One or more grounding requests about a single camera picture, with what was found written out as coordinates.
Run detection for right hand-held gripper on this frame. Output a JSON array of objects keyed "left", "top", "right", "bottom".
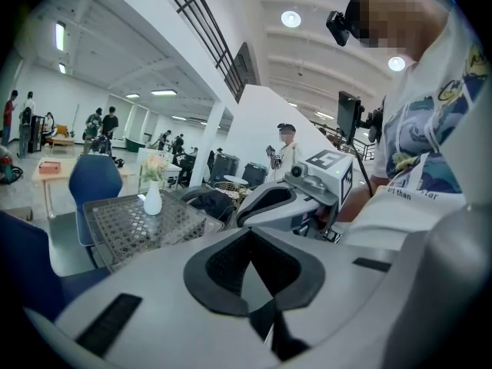
[{"left": 234, "top": 148, "right": 354, "bottom": 240}]

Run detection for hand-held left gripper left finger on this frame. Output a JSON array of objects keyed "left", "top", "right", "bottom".
[{"left": 22, "top": 227, "right": 281, "bottom": 369}]

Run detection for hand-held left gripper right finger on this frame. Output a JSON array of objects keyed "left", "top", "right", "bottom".
[{"left": 249, "top": 227, "right": 401, "bottom": 369}]

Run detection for white vase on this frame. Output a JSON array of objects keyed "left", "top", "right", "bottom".
[{"left": 143, "top": 180, "right": 163, "bottom": 217}]

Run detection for cream flowers bouquet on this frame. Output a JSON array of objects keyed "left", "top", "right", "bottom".
[{"left": 138, "top": 154, "right": 170, "bottom": 184}]

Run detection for person's right forearm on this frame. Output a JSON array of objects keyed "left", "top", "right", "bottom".
[{"left": 337, "top": 184, "right": 385, "bottom": 223}]

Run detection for large black case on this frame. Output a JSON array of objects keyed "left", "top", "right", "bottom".
[
  {"left": 241, "top": 161, "right": 269, "bottom": 188},
  {"left": 209, "top": 152, "right": 241, "bottom": 186}
]

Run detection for black jacket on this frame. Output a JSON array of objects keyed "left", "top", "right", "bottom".
[{"left": 188, "top": 190, "right": 235, "bottom": 222}]

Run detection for glass-top wicker table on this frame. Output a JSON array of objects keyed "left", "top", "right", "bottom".
[{"left": 82, "top": 189, "right": 226, "bottom": 272}]

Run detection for white sink cabinet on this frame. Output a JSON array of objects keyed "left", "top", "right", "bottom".
[{"left": 163, "top": 161, "right": 182, "bottom": 190}]

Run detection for black tripod with monitor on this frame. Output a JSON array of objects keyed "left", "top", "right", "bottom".
[{"left": 336, "top": 90, "right": 384, "bottom": 198}]

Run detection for white counter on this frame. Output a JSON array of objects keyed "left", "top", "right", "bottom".
[{"left": 137, "top": 147, "right": 170, "bottom": 165}]

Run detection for black slatted railing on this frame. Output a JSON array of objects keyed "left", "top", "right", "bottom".
[{"left": 153, "top": 0, "right": 258, "bottom": 99}]

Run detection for blue padded chair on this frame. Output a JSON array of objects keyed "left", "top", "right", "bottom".
[
  {"left": 0, "top": 209, "right": 112, "bottom": 322},
  {"left": 68, "top": 154, "right": 124, "bottom": 245}
]

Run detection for green bathtub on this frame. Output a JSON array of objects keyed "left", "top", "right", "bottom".
[{"left": 125, "top": 136, "right": 147, "bottom": 153}]

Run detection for person's white printed shirt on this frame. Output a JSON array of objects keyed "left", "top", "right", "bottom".
[{"left": 341, "top": 0, "right": 492, "bottom": 245}]

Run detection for black backpack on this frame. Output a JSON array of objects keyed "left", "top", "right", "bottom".
[{"left": 91, "top": 135, "right": 112, "bottom": 155}]

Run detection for light wooden work table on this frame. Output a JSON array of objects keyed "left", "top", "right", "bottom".
[{"left": 32, "top": 155, "right": 135, "bottom": 218}]

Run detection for low wooden bench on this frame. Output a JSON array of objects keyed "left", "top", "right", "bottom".
[{"left": 49, "top": 136, "right": 76, "bottom": 155}]

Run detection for green and black bag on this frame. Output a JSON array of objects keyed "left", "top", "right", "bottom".
[{"left": 0, "top": 155, "right": 24, "bottom": 186}]

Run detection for person's head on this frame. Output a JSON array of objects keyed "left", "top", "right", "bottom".
[{"left": 345, "top": 0, "right": 453, "bottom": 63}]

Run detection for gold wire chair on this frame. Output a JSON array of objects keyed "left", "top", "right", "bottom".
[{"left": 213, "top": 181, "right": 251, "bottom": 203}]

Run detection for black head-worn camera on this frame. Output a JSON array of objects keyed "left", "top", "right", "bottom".
[{"left": 325, "top": 9, "right": 353, "bottom": 48}]

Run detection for black upright frame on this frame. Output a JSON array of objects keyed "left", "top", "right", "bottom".
[{"left": 28, "top": 115, "right": 47, "bottom": 153}]

